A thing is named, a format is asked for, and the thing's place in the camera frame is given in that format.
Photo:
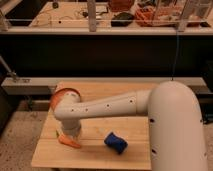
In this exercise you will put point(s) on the black object on bench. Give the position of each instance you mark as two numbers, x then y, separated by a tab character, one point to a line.
122	19

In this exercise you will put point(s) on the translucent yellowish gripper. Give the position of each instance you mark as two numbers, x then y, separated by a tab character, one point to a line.
73	134

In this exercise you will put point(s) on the blue sponge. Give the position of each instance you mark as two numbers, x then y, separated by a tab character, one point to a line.
116	143

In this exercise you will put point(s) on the orange pepper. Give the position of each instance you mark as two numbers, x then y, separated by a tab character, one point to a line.
67	140

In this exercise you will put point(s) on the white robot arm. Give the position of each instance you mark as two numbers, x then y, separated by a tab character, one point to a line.
176	131

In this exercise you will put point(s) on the white vertical post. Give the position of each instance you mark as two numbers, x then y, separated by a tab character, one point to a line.
91	6

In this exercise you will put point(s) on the orange crate in background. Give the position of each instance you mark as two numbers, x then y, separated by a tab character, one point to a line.
151	17

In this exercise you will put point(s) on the metal clamp bracket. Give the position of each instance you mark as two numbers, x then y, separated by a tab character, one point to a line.
12	74

